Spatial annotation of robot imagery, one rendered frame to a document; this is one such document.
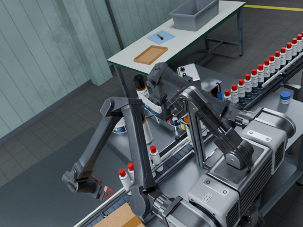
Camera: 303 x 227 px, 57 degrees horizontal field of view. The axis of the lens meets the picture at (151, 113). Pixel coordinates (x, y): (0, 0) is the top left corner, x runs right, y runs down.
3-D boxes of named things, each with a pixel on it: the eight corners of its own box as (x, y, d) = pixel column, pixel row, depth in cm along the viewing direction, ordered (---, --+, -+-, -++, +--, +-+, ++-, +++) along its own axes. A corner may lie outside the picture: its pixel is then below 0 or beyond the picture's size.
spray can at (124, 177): (132, 186, 173) (122, 165, 160) (136, 191, 169) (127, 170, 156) (125, 192, 171) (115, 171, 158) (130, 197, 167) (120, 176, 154)
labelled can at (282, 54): (286, 70, 226) (288, 47, 214) (282, 72, 224) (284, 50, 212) (280, 68, 230) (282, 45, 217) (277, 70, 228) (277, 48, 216)
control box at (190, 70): (198, 90, 164) (194, 62, 153) (204, 107, 151) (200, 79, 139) (181, 94, 165) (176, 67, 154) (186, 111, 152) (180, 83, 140)
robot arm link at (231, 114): (237, 122, 112) (244, 111, 113) (216, 114, 119) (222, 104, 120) (243, 131, 119) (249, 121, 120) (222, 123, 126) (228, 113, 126)
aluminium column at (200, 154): (202, 160, 182) (186, 74, 141) (207, 163, 179) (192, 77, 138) (197, 164, 180) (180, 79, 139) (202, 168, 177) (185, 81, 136)
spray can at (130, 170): (140, 180, 175) (130, 159, 162) (144, 185, 171) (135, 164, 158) (133, 186, 173) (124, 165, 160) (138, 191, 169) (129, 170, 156)
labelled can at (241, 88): (241, 99, 211) (240, 77, 199) (246, 102, 208) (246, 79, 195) (236, 102, 209) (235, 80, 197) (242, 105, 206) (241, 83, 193)
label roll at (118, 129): (107, 123, 228) (101, 109, 219) (130, 112, 231) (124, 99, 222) (114, 137, 213) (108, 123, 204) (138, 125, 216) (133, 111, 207)
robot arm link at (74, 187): (72, 195, 122) (77, 183, 122) (65, 188, 126) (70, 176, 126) (85, 195, 127) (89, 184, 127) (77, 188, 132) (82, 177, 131)
